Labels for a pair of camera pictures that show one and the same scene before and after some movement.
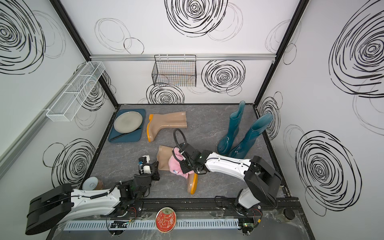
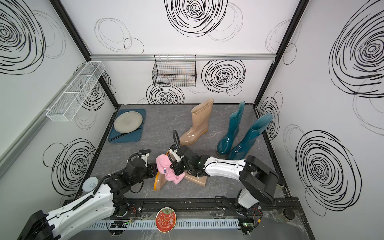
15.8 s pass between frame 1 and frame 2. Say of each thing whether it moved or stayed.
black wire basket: stayed
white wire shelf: stayed
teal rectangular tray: stayed
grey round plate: stayed
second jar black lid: stayed
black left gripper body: moved
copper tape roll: stayed
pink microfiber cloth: moved
